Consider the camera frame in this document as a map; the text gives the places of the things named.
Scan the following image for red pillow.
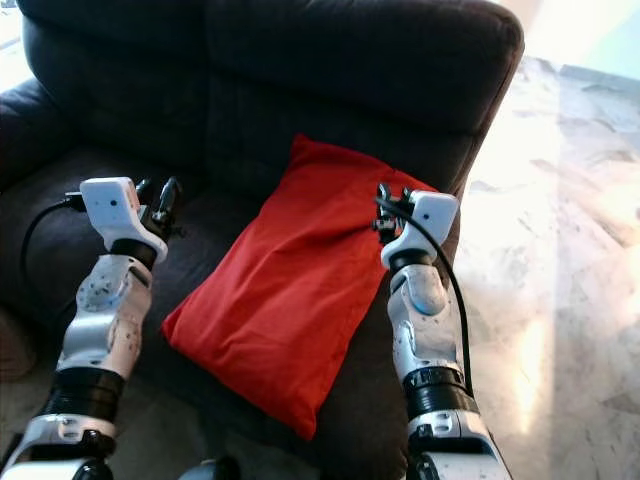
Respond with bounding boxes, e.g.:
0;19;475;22
162;133;439;441

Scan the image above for dark grey fabric sofa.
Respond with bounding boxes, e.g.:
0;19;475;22
0;0;526;480

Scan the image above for grey robot foot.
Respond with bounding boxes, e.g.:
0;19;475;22
180;455;243;480

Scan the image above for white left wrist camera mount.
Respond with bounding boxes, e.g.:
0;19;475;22
80;177;169;263

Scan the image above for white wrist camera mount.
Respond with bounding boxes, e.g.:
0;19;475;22
80;177;169;263
380;190;461;269

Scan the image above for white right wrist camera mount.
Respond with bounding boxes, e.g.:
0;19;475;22
380;190;461;269

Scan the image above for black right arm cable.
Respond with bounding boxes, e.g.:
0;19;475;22
375;198;476;399

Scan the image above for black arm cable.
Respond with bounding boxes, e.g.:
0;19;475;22
375;198;476;399
20;195;86;311

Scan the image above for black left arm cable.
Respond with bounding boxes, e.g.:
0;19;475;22
20;195;86;311

